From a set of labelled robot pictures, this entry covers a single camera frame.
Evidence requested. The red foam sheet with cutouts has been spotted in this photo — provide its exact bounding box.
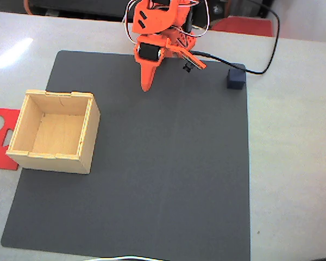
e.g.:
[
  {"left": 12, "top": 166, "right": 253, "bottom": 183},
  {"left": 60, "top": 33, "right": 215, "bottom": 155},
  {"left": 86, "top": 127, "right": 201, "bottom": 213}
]
[{"left": 0, "top": 107, "right": 21, "bottom": 171}]

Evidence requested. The black camera cable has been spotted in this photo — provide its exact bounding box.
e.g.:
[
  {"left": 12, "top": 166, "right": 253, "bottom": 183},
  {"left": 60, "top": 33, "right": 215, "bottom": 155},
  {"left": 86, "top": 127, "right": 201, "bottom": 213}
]
[{"left": 191, "top": 0, "right": 280, "bottom": 76}]

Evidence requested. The plain red sheet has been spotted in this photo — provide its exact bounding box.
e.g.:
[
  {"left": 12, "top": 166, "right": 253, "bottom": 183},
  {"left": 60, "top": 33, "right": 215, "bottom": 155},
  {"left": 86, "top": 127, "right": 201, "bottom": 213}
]
[{"left": 210, "top": 16, "right": 275, "bottom": 38}]

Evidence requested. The wooden box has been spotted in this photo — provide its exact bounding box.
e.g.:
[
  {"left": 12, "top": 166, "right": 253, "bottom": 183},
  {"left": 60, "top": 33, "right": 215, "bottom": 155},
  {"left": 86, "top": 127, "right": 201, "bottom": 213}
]
[{"left": 5, "top": 89, "right": 101, "bottom": 175}]

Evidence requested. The white cable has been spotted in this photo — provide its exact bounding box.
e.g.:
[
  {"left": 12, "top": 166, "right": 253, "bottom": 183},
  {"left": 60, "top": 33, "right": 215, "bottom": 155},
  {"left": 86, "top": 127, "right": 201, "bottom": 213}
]
[{"left": 83, "top": 255, "right": 169, "bottom": 261}]

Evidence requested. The blue cube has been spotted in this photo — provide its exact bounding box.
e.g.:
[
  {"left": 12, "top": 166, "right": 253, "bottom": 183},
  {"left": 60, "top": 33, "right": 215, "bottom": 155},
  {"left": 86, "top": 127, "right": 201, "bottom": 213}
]
[{"left": 227, "top": 68, "right": 247, "bottom": 90}]

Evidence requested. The white gripper motor wire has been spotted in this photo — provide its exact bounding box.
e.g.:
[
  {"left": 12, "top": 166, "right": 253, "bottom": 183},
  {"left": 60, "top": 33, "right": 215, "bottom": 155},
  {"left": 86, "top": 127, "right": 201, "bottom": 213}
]
[{"left": 179, "top": 0, "right": 210, "bottom": 38}]

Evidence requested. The dark grey mat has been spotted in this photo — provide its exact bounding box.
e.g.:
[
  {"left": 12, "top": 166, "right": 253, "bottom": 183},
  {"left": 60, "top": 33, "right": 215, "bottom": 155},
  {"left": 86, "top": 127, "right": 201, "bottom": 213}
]
[{"left": 1, "top": 49, "right": 251, "bottom": 261}]

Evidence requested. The black background equipment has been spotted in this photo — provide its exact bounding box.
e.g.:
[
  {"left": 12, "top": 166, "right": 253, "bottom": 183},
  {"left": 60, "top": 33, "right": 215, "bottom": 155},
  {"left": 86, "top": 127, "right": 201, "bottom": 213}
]
[{"left": 29, "top": 0, "right": 136, "bottom": 21}]

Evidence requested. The white wire bundle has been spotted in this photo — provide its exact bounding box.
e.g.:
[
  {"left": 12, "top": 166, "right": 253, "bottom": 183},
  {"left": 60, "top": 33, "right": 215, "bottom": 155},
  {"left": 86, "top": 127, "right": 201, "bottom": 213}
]
[{"left": 122, "top": 0, "right": 142, "bottom": 46}]

